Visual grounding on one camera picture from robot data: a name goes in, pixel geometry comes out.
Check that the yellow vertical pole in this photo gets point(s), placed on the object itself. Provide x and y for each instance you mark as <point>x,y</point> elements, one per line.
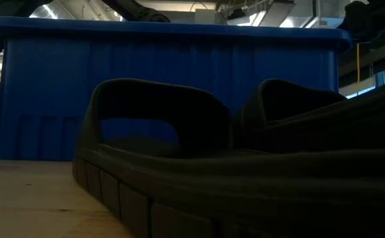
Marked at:
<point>358,63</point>

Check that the corrugated silver ceiling duct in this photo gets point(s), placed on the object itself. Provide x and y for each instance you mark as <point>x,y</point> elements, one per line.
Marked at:
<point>50,11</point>

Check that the black rubber slide sandal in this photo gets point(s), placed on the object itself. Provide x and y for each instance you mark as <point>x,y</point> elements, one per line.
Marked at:
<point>294,105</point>
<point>245,185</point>

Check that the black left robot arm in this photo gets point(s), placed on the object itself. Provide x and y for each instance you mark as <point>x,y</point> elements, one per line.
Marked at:
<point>0,10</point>

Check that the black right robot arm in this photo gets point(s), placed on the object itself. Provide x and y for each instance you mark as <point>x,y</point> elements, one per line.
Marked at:
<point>357,16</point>

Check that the blue plastic bin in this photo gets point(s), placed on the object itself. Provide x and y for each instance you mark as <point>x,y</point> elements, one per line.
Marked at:
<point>179,56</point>

